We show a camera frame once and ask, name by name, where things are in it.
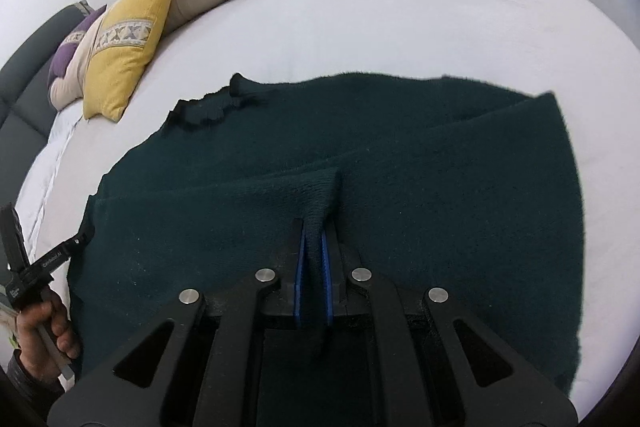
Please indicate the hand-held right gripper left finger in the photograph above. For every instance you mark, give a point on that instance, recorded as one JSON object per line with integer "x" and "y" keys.
{"x": 300, "y": 279}

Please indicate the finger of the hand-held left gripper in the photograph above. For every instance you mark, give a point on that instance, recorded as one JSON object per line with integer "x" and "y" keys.
{"x": 82, "y": 238}

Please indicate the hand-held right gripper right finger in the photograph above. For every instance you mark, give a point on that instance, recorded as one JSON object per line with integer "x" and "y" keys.
{"x": 327, "y": 279}

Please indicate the dark green blanket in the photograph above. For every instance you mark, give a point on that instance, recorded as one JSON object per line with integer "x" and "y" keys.
{"x": 425, "y": 187}

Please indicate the person's left forearm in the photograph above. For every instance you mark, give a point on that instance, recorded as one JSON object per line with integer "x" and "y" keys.
{"x": 30, "y": 382}

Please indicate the person's left hand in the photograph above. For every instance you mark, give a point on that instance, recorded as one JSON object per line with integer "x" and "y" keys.
{"x": 57, "y": 327}

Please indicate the grey upholstered headboard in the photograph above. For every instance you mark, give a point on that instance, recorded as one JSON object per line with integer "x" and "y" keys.
{"x": 30, "y": 107}

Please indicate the purple and beige pillow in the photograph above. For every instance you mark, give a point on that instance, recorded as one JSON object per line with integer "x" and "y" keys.
{"x": 67, "y": 67}

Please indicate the yellow pillow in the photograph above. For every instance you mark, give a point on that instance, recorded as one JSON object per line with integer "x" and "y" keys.
{"x": 130, "y": 42}

